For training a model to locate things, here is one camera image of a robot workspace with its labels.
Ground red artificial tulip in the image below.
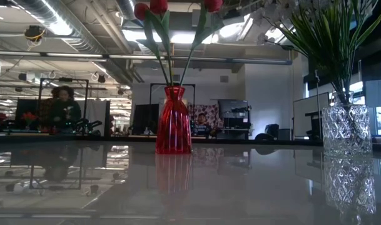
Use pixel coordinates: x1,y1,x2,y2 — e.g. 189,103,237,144
149,0,175,88
133,2,172,88
179,0,224,88

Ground clear cut glass vase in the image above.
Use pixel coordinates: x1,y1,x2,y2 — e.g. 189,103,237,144
321,90,373,157

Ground red glass vase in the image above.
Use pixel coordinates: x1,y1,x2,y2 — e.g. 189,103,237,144
155,86,193,155

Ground person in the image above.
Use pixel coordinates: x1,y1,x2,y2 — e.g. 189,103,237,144
48,85,83,134
192,112,215,138

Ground pink patterned fabric panel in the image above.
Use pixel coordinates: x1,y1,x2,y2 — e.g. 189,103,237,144
187,104,225,129

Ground black shelf cabinet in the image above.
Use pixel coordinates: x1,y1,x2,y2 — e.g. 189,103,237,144
217,99,252,140

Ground horizontal ceiling pipe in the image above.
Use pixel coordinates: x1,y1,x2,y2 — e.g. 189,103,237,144
0,51,293,66

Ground ceiling light panel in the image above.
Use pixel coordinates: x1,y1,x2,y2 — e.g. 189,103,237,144
121,28,219,44

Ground white curtain panel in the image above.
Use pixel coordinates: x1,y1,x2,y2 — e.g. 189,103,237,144
85,99,108,136

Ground white board panel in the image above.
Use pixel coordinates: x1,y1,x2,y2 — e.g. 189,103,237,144
292,91,331,138

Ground black equipment stand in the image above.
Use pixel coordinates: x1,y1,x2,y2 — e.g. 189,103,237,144
303,69,324,141

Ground background red flower bunch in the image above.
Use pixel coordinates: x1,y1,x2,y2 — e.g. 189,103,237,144
21,111,38,129

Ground black partition panel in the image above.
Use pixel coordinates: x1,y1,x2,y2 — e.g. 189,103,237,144
14,99,43,131

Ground black yellow ceiling reel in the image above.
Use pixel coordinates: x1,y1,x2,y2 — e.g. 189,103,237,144
23,25,46,46

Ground silver round ceiling duct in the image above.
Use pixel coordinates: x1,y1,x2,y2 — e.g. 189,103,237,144
8,0,138,85

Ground black metal frame stand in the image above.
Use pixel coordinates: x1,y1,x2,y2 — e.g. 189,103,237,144
38,77,89,137

